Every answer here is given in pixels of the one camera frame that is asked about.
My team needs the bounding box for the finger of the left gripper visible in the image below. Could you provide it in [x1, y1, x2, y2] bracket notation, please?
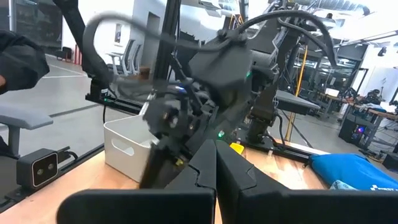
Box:
[139, 141, 188, 190]

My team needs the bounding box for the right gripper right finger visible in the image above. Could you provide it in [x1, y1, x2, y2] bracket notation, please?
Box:
[216, 139, 398, 224]

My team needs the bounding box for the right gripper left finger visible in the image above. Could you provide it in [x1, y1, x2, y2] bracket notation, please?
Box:
[56, 139, 217, 224]

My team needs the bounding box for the light grey plastic bin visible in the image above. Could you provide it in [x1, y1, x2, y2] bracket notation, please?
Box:
[103, 114, 160, 183]

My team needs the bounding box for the yellow plastic tray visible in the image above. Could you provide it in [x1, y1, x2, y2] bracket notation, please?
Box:
[229, 141, 246, 156]

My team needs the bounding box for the patterned light blue cloth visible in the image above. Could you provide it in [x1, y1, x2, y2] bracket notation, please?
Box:
[329, 179, 359, 192]

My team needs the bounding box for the white office chair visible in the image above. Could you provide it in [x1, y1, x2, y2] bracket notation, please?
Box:
[106, 38, 135, 77]
[130, 43, 144, 76]

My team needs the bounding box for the blue pouch white logo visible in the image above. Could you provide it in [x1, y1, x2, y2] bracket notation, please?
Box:
[308, 152, 398, 192]

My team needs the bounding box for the black desk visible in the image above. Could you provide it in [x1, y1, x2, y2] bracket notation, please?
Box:
[274, 90, 322, 116]

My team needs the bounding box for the black computer tower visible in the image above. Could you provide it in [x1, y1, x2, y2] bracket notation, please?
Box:
[338, 114, 371, 147]

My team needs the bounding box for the wooden workbench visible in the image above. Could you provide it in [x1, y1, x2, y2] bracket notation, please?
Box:
[322, 92, 398, 126]

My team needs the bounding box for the grey padded armrest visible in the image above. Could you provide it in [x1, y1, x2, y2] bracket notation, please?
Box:
[0, 103, 54, 157]

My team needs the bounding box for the person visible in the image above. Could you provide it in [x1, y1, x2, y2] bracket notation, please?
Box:
[0, 29, 51, 96]

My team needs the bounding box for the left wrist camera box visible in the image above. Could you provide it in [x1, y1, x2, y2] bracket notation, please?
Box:
[188, 45, 253, 98]

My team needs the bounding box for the framed wall picture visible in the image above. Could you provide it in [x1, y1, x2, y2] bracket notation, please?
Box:
[114, 22, 123, 45]

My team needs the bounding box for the yellow cable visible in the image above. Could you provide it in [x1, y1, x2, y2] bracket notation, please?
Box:
[285, 44, 309, 142]

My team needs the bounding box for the black table-level camera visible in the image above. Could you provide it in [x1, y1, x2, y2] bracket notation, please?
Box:
[16, 147, 60, 190]

